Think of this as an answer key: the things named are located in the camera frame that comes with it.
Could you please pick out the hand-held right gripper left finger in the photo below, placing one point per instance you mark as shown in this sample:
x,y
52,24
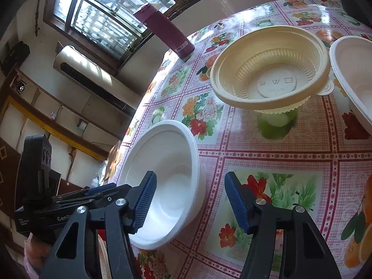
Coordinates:
x,y
144,200

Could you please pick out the brown framed barred window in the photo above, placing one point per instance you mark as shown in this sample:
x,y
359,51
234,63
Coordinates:
x,y
116,14

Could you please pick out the maroon thermos bottle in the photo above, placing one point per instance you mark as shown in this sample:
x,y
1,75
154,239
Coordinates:
x,y
165,29

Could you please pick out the shiny golden box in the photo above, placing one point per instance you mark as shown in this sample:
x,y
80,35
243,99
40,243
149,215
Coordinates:
x,y
114,157

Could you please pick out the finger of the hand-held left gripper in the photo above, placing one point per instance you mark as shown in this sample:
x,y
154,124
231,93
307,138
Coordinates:
x,y
87,202
98,188

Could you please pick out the person's left hand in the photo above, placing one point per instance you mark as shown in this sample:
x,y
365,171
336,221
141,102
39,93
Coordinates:
x,y
36,252

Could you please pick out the white paper bowl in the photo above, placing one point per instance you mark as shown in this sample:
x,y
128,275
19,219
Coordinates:
x,y
174,165
354,78

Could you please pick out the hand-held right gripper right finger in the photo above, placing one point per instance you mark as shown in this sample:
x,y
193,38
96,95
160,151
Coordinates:
x,y
237,203

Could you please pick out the black wall speaker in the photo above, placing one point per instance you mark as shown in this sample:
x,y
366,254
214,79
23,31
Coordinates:
x,y
14,58

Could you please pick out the wall socket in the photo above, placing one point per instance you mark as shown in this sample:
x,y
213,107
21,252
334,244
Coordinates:
x,y
82,124

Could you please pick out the white standing air conditioner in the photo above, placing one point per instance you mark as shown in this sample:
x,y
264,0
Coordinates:
x,y
87,69

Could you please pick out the black security camera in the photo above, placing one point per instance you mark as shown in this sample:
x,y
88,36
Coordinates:
x,y
21,85

